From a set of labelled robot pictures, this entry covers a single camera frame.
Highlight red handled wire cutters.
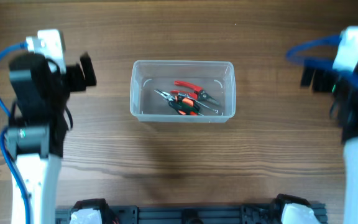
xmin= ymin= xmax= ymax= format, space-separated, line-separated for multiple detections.
xmin=170 ymin=80 xmax=220 ymax=106

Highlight silver wrench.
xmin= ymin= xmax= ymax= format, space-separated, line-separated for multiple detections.
xmin=178 ymin=93 xmax=219 ymax=114

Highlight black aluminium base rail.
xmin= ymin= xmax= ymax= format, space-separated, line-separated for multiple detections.
xmin=54 ymin=202 xmax=328 ymax=224

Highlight clear plastic container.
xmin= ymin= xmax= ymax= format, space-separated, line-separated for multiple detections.
xmin=130 ymin=60 xmax=236 ymax=123

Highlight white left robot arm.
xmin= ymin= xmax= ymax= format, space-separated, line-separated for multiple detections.
xmin=0 ymin=53 xmax=97 ymax=223

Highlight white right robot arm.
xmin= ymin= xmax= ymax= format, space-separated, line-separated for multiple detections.
xmin=286 ymin=35 xmax=358 ymax=223

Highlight green handled screwdriver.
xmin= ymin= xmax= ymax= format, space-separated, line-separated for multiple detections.
xmin=181 ymin=103 xmax=203 ymax=116

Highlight black red screwdriver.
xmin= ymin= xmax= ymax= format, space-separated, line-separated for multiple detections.
xmin=168 ymin=101 xmax=189 ymax=115

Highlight orange black needle-nose pliers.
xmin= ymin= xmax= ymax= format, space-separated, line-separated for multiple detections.
xmin=155 ymin=89 xmax=197 ymax=106

